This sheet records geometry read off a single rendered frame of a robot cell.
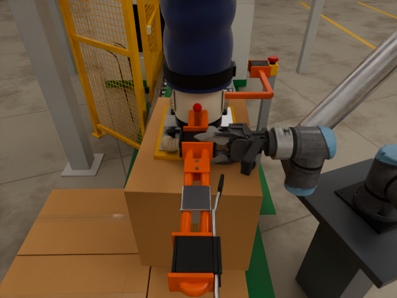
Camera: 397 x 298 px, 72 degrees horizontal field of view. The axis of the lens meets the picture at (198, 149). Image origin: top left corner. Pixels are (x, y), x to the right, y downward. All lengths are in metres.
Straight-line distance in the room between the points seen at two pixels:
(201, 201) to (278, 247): 1.49
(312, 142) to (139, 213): 0.54
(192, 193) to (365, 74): 0.58
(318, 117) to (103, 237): 1.05
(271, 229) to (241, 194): 1.32
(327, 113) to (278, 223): 1.36
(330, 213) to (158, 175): 0.75
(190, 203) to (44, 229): 1.08
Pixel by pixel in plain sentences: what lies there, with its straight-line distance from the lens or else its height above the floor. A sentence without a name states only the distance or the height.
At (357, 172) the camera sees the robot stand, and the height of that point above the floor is 0.75.
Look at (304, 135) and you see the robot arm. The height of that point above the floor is 1.24.
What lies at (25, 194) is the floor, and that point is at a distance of 2.64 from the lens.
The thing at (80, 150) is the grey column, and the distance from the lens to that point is 2.50.
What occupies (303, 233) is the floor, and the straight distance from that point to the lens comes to 2.15.
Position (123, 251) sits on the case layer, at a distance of 1.34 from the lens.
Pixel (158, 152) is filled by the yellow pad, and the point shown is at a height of 1.09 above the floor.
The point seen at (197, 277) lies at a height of 1.23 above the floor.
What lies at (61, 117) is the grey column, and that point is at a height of 0.56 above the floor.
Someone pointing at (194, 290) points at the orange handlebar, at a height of 1.21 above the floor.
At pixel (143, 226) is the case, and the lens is 0.93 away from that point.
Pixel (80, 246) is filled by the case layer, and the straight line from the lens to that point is 1.42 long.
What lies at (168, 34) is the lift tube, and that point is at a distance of 0.85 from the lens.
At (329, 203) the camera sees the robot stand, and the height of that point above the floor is 0.75.
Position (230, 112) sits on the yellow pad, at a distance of 1.12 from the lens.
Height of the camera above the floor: 1.65
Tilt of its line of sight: 38 degrees down
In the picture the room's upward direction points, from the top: straight up
